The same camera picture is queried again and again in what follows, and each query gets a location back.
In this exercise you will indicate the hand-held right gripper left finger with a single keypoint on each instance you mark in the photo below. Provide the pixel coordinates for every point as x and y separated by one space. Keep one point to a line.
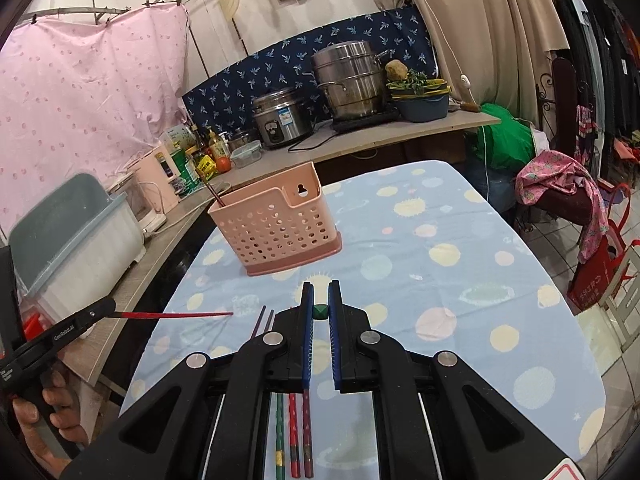
307 345

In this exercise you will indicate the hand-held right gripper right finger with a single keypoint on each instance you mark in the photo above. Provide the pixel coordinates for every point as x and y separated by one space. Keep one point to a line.
335 345

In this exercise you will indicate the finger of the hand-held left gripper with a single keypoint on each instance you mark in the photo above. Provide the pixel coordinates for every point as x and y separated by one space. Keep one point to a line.
75 322

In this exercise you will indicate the green chopstick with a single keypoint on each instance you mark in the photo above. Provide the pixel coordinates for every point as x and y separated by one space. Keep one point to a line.
320 312
278 435

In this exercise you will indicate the dark red chopstick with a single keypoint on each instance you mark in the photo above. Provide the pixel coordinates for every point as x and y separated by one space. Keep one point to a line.
259 321
214 192
269 321
307 440

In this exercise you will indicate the pink perforated utensil basket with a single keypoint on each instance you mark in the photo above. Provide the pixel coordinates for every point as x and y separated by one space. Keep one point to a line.
270 230

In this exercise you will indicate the person's left hand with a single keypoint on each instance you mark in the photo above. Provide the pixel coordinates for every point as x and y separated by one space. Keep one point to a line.
57 397

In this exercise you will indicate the white plastic tub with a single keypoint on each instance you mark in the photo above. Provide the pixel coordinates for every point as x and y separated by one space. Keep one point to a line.
75 260

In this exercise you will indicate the blue planet print tablecloth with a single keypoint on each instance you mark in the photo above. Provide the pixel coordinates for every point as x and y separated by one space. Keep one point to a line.
425 310

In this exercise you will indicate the white kitchen appliance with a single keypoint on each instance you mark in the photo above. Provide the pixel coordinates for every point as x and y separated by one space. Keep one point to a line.
142 205

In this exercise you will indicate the pink kitchen appliance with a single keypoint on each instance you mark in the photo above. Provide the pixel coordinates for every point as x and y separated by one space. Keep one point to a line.
160 175

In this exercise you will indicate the green packet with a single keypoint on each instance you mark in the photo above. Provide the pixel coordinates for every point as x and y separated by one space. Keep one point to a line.
186 177

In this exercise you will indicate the glass food container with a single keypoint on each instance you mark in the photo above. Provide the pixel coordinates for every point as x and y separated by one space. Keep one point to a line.
246 156

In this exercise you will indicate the red tomato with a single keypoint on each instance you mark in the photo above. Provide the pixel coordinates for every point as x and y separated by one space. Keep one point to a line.
223 163

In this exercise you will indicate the yellow packet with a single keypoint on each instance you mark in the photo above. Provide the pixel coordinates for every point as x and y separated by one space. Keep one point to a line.
206 167

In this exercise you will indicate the pink dotted curtain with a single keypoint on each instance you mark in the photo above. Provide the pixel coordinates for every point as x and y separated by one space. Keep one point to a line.
75 110

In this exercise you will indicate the small lidded steel pot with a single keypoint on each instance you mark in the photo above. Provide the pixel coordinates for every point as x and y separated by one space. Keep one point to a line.
242 139

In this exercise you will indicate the yellow label sauce bottle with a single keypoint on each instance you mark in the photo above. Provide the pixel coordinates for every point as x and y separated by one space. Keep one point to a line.
216 145

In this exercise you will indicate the dark glass bottle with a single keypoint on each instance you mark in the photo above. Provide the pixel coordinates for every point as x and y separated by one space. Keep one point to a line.
200 137

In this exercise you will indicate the black induction cooker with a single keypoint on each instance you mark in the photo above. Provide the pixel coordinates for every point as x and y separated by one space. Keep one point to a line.
365 121

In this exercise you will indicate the silver rice cooker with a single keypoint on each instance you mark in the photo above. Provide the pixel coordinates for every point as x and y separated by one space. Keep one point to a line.
280 120

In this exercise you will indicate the blue plastic basin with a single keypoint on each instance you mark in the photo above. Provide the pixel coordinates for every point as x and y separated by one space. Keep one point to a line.
422 109

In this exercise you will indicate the steel steamer pot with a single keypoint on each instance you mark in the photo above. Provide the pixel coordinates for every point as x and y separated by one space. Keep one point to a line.
350 80

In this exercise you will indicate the red shopping bag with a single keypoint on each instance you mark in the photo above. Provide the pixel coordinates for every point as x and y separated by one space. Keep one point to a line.
595 280

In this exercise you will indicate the navy leaf print cloth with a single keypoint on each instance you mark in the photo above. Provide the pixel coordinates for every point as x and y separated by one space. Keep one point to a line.
240 85

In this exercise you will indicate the green bag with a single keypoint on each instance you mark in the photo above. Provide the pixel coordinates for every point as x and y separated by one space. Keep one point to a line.
505 135

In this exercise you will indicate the green leafy vegetables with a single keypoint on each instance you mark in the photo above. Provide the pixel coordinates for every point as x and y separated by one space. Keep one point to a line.
412 82

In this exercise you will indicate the pink floral cloth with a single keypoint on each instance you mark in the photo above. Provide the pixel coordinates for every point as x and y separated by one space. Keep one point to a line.
555 170

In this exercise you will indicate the brown potato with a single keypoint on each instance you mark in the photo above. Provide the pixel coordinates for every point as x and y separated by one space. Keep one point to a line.
396 70

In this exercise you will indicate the dark wooden chair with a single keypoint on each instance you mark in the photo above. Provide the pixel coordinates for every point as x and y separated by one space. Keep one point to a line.
562 85

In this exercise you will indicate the beige curtain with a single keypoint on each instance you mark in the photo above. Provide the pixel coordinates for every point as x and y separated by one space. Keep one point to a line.
490 25

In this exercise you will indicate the rack of hanging clothes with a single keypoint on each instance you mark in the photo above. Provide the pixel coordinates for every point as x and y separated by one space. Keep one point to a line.
600 60

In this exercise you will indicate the curved metal curtain rail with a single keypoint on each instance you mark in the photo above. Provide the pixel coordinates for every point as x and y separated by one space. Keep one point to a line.
75 10

